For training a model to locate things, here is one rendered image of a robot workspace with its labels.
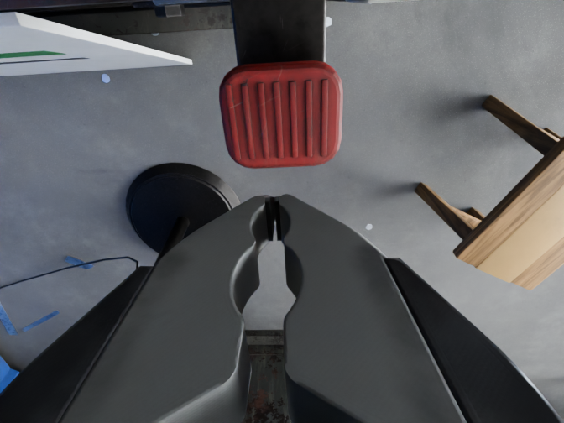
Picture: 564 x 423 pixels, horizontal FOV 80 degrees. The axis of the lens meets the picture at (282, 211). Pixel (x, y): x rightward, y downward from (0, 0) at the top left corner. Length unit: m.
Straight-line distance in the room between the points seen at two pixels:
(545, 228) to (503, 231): 0.09
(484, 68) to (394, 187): 0.39
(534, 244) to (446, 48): 0.52
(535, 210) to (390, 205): 0.43
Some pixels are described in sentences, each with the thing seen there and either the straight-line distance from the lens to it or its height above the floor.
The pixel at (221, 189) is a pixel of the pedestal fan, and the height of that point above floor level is 0.03.
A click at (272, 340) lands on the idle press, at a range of 1.53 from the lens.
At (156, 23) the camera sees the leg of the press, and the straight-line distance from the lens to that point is 0.98.
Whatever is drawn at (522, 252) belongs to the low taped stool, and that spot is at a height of 0.33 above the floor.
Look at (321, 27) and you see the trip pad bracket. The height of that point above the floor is 0.70.
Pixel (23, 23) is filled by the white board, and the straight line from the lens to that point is 0.45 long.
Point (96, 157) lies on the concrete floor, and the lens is 1.19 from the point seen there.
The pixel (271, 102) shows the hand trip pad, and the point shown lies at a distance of 0.20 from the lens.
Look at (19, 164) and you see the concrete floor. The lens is 1.33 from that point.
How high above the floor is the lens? 0.95
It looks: 58 degrees down
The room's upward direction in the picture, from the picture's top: 178 degrees counter-clockwise
